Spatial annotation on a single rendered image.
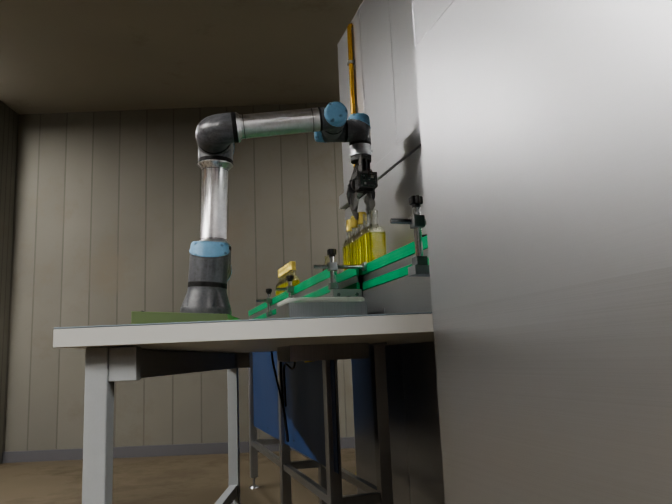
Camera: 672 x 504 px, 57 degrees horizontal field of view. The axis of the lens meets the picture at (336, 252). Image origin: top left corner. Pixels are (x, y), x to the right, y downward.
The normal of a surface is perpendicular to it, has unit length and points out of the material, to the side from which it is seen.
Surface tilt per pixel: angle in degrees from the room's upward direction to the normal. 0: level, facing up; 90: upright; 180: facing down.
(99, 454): 90
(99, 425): 90
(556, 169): 90
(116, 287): 90
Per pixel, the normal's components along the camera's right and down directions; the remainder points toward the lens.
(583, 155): -0.96, -0.01
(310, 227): 0.00, -0.17
